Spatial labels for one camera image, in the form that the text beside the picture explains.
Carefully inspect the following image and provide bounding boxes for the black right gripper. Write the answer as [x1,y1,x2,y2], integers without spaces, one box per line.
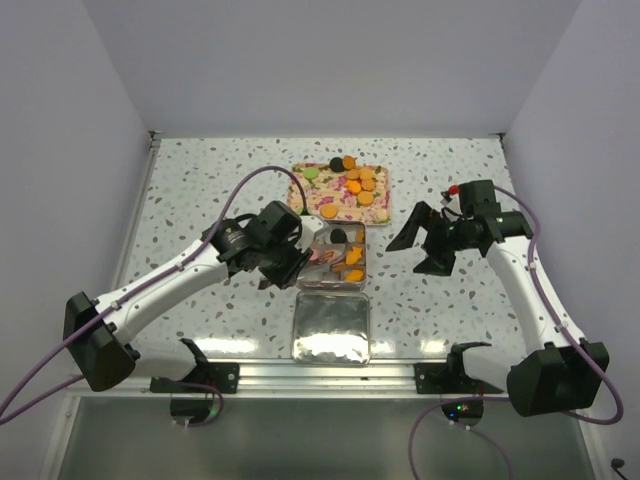
[387,201,478,278]

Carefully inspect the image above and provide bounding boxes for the metal tongs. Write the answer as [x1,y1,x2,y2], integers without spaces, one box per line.
[303,242,349,272]

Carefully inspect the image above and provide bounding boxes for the black round cookie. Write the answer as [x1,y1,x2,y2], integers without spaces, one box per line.
[329,157,345,173]
[330,228,348,244]

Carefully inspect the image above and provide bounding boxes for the square cookie tin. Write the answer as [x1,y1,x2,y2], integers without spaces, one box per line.
[296,221,367,291]

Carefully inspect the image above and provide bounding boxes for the green round cookie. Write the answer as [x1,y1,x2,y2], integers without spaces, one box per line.
[303,167,319,180]

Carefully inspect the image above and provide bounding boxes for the orange fish cookie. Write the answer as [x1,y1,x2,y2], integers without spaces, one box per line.
[345,246,363,265]

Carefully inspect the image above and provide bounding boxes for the orange star cookie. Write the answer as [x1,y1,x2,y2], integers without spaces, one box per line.
[344,269,365,282]

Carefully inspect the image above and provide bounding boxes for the black round cookie front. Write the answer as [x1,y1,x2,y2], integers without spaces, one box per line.
[329,157,345,173]

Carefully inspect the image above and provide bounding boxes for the silver tin lid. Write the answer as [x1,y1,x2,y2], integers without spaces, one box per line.
[291,290,371,367]

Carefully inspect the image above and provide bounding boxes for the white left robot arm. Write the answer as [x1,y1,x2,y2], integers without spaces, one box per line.
[63,201,327,393]

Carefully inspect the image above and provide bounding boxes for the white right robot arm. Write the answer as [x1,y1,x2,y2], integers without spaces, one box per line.
[386,180,610,417]

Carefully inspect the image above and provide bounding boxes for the orange round cookie front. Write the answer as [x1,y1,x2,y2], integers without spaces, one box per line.
[320,204,338,219]

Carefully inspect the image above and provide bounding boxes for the orange round cookie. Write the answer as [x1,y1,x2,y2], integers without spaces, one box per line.
[357,191,374,206]
[320,204,338,219]

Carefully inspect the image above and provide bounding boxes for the floral cookie tray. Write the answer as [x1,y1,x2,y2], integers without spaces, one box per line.
[287,161,392,226]

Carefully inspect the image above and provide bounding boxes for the aluminium rail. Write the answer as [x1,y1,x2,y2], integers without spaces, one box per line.
[67,351,515,399]

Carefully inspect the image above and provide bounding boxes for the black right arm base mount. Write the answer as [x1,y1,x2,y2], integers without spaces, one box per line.
[413,345,503,395]

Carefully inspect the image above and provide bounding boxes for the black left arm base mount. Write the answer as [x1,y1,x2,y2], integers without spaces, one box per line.
[149,362,240,394]

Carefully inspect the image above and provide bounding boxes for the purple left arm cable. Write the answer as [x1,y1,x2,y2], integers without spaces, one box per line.
[0,167,307,426]

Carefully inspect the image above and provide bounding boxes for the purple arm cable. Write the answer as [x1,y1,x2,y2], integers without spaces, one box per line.
[407,185,625,480]
[0,167,307,426]

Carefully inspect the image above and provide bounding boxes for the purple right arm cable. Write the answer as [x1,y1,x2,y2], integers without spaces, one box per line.
[407,185,625,480]

